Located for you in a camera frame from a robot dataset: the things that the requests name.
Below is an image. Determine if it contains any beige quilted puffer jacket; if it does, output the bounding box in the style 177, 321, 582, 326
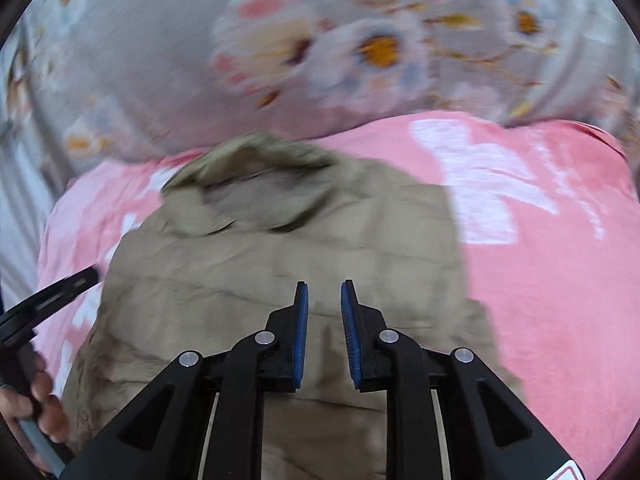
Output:
63, 133, 498, 479

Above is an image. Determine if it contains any person's left hand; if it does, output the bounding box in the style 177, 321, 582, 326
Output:
0, 351, 72, 444

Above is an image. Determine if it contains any pink blanket with white bows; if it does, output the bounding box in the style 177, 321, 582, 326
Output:
37, 110, 640, 480

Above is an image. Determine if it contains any grey floral bed sheet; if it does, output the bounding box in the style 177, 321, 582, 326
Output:
1, 0, 639, 307

